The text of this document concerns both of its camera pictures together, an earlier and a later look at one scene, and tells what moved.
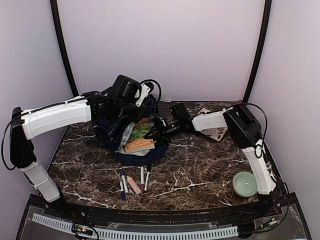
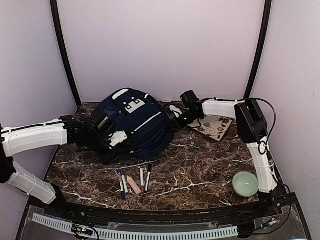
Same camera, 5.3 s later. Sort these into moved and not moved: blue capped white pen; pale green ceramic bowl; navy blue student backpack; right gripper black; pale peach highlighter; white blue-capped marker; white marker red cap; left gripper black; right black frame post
Moved: right gripper black; left gripper black; navy blue student backpack
Not moved: pale peach highlighter; right black frame post; pale green ceramic bowl; white blue-capped marker; white marker red cap; blue capped white pen
